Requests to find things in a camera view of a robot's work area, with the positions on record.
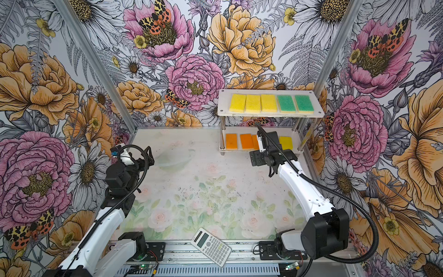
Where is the white scientific calculator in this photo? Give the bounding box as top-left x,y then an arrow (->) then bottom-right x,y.
191,228 -> 232,267

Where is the white two-tier shelf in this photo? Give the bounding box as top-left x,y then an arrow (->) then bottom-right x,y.
217,89 -> 325,156

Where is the orange sponge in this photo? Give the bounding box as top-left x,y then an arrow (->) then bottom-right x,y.
226,133 -> 238,150
251,135 -> 260,150
240,134 -> 254,151

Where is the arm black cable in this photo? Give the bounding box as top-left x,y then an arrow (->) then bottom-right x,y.
63,144 -> 150,277
255,122 -> 380,264

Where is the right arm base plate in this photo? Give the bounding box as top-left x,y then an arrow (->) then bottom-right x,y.
257,241 -> 308,261

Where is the green scouring sponge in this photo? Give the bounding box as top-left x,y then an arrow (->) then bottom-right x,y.
294,95 -> 314,114

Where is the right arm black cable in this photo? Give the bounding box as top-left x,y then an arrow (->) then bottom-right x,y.
255,122 -> 380,264

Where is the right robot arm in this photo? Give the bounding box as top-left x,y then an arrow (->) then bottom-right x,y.
249,130 -> 350,259

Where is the yellow top stack sponge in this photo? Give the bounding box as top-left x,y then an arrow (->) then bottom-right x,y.
245,95 -> 261,114

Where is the aluminium front rail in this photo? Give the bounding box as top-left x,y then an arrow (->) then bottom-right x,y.
62,239 -> 359,265

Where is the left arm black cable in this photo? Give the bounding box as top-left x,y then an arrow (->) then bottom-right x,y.
63,144 -> 150,277

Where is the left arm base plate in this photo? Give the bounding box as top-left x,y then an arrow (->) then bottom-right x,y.
132,242 -> 166,262

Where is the yellow bottom sponge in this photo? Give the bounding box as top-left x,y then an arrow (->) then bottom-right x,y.
261,94 -> 278,114

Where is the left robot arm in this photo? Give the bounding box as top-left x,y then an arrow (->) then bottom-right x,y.
44,158 -> 154,277

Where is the orange top sponge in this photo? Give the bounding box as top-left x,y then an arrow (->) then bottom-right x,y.
251,135 -> 260,150

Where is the green circuit board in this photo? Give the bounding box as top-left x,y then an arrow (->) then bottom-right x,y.
130,264 -> 158,275

